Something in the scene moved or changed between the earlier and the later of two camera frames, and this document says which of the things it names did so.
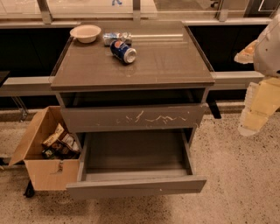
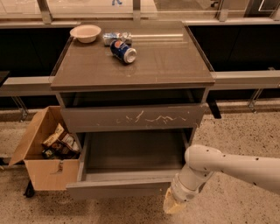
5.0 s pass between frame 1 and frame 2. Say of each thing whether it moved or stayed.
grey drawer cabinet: stayed
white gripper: moved
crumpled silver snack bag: stayed
